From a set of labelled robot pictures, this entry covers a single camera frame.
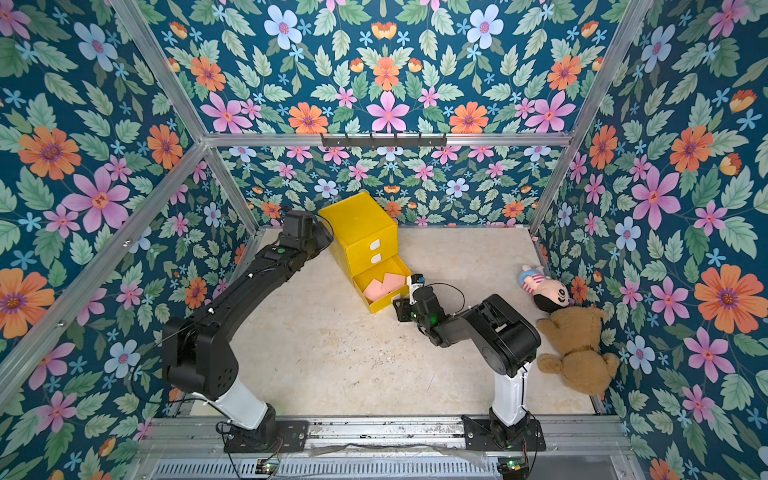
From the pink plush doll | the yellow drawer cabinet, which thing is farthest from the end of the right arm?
the pink plush doll

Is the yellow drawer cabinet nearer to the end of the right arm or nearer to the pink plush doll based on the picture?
the end of the right arm

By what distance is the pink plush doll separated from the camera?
904 millimetres
